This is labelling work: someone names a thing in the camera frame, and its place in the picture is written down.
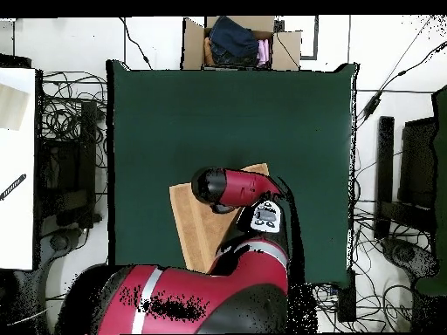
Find office chair base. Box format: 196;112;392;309
381;236;440;280
38;226;90;280

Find black floor frame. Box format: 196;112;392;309
299;14;320;61

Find pink cloth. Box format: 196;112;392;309
256;38;272;68

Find black chair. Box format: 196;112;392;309
373;115;439;240

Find beige paper sheet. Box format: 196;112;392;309
0;82;30;132

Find dark green draped cloth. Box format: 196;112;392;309
415;84;447;297

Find tan terry towel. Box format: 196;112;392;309
168;162;271;274

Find white desk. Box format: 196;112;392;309
0;66;37;271

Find black equipment rack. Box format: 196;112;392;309
34;100;104;233

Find black power strip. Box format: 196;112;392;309
336;270;358;323

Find blue denim jeans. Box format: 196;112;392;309
208;15;260;67

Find black cable with adapter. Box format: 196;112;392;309
355;40;447;123

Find dark green table cloth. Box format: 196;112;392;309
105;59;361;289

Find tan cloth in box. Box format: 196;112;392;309
203;36;216;66

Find black striped tool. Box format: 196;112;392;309
0;173;28;202

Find open cardboard box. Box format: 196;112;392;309
180;15;303;72

